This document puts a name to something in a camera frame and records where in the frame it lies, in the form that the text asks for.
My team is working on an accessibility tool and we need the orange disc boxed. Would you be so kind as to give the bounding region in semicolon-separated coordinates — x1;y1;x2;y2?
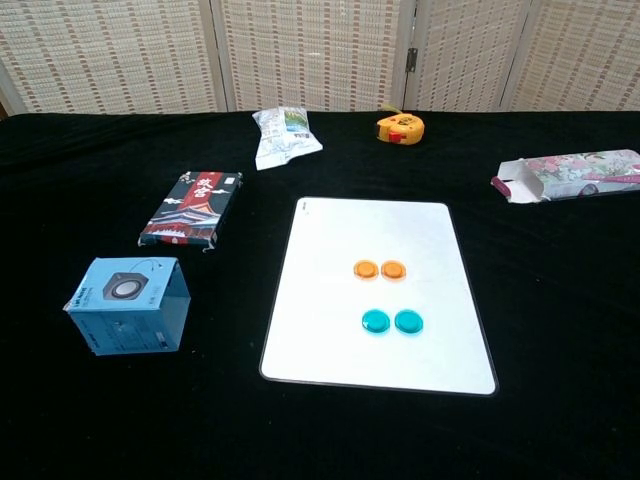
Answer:
352;259;380;281
380;259;408;281

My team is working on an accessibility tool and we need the white snack bag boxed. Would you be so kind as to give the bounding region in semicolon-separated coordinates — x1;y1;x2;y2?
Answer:
251;106;324;172

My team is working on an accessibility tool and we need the white magnetic board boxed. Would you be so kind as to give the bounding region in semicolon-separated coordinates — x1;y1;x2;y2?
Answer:
259;196;499;397

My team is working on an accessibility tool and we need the dark palace print box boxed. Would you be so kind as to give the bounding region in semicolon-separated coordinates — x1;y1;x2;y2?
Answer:
137;170;245;253

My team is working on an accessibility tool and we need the yellow tape measure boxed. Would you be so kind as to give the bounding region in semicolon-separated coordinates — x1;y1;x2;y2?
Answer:
374;103;426;147

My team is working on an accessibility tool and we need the woven folding screen panel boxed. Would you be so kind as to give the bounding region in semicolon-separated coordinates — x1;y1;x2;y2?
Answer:
499;0;640;112
0;0;229;115
402;0;531;112
209;0;416;112

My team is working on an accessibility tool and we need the blue speaker carton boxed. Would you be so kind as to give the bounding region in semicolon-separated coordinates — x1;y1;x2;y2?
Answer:
62;256;192;357

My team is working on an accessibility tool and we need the floral print carton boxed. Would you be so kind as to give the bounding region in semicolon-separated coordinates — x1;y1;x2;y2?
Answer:
490;148;640;205

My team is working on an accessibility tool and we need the black velvet tablecloth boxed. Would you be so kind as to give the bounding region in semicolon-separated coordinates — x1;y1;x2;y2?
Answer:
0;109;640;480

